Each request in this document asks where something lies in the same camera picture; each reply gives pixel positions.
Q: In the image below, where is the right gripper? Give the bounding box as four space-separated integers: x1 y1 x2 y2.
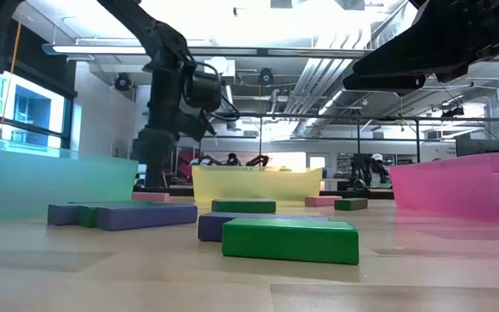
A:
342 0 493 97

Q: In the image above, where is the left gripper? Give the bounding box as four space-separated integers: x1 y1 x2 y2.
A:
132 41 225 189

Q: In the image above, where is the pink wooden block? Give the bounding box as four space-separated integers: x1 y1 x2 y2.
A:
304 195 343 208
131 192 172 204

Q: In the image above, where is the purple wooden block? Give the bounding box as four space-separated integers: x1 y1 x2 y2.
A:
197 211 331 243
47 202 81 227
95 203 199 232

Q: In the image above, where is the green wooden block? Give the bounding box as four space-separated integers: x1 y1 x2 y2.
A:
211 198 277 215
334 198 369 212
66 199 155 206
221 218 360 266
77 204 100 229

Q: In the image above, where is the person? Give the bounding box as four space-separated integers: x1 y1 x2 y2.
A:
364 153 392 188

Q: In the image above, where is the black round ceiling device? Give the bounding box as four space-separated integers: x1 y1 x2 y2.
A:
113 72 133 92

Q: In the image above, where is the yellow translucent plastic bin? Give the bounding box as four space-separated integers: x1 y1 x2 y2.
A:
191 165 324 205

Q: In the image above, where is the black monitor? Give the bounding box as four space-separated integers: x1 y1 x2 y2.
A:
455 137 499 158

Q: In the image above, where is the green translucent plastic bin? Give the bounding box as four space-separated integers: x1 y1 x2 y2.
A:
0 134 139 223

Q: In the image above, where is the long ceiling light bar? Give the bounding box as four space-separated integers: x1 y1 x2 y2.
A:
41 42 372 60

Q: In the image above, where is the pink translucent plastic bin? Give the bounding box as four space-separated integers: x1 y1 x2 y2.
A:
389 151 499 226

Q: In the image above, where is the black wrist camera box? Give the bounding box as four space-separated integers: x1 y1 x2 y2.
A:
175 111 217 140

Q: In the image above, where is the black metal rail frame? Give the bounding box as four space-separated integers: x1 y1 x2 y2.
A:
231 113 499 165

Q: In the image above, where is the black aluminium table frame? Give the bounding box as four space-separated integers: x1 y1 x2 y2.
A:
133 185 396 201

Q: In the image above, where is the black overhead camera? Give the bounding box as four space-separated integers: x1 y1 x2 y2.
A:
257 68 275 87

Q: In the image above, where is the window with black frame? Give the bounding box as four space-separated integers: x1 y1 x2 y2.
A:
0 71 75 151

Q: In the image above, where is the beige cable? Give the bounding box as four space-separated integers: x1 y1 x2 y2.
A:
0 16 24 131

